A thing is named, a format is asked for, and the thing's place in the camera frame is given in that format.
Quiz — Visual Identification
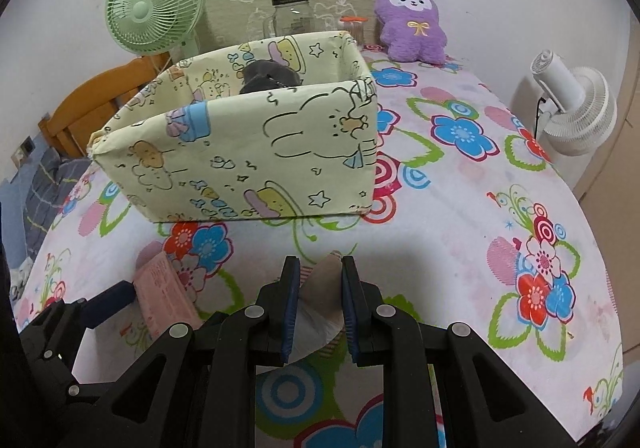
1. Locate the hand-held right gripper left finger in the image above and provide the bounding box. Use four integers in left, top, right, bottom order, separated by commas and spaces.
65, 255, 302, 448

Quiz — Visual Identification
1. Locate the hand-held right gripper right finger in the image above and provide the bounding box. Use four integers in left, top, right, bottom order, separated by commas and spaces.
341, 255, 576, 448

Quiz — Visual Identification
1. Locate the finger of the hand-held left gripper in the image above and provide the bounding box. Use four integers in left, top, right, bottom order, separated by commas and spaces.
20, 281, 137, 409

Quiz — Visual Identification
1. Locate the white plastic packet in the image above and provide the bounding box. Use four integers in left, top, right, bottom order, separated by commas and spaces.
290, 252, 352, 364

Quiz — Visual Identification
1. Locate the pink tissue packet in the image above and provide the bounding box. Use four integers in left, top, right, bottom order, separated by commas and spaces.
135, 251, 206, 335

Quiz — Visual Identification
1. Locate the yellow cartoon fabric storage box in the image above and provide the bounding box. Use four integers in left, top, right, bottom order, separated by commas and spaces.
89, 30, 379, 225

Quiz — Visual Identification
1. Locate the dark grey cloth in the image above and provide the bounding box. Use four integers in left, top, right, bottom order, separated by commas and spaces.
238, 59, 304, 96

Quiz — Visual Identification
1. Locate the white crumpled cloth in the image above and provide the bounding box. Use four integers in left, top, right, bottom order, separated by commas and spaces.
9, 261, 37, 302

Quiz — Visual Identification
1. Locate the blue-grey plaid blanket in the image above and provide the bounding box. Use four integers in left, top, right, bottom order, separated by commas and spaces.
22, 147, 94, 260

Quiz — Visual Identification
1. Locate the light blue bedsheet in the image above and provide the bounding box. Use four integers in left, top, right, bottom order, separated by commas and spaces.
0, 178, 32, 275

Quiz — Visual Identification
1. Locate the floral tablecloth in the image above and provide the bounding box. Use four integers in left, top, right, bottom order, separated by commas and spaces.
15, 41, 627, 448

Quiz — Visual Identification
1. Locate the wooden chair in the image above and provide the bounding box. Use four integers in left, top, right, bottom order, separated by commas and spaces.
39, 54, 172, 160

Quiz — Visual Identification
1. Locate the small orange-lid container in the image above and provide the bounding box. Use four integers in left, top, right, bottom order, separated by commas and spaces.
340, 16, 369, 47

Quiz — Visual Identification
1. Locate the green desk fan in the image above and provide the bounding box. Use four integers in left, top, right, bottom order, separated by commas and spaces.
105, 0, 207, 67

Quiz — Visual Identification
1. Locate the glass jar with black lid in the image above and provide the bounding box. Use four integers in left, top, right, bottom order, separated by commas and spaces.
262, 0, 316, 38

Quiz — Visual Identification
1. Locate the purple plush rabbit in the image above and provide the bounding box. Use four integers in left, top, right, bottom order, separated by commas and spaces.
375, 0, 449, 66

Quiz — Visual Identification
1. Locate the white standing fan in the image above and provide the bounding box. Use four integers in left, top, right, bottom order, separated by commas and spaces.
530, 48, 619, 157

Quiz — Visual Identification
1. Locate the wall socket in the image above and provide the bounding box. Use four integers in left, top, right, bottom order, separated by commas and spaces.
10, 135, 37, 165

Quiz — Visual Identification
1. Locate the white fan cable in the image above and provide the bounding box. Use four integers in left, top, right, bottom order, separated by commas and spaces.
149, 52, 174, 75

